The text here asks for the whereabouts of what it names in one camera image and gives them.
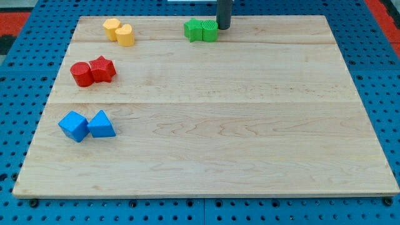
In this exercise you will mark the green star block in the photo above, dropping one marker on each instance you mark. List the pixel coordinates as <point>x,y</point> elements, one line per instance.
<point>193,30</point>

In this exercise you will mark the red star block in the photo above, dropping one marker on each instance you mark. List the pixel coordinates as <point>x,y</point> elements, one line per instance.
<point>102,69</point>

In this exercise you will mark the light wooden board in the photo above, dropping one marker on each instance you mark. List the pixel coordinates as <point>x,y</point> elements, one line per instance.
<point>269,110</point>

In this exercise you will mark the green cylinder block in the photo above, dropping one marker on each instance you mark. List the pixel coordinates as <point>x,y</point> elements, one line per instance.
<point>209,30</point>

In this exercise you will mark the blue triangle block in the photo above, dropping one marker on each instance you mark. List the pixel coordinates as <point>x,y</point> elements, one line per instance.
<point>100,126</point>

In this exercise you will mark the yellow heart block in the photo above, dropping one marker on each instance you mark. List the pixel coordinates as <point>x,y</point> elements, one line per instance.
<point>125,35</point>

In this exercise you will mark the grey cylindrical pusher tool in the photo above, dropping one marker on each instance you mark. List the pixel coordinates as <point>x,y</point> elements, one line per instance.
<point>223,13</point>

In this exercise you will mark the yellow hexagon block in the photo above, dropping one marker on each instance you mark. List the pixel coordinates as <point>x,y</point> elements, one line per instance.
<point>110,26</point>

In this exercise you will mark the red cylinder block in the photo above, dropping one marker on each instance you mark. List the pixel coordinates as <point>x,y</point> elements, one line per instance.
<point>81,73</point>

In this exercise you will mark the blue cube block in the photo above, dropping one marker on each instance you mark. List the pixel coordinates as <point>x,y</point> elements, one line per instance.
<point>74,126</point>

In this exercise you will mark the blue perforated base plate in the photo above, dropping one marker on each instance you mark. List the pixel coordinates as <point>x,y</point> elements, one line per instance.
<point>31,66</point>

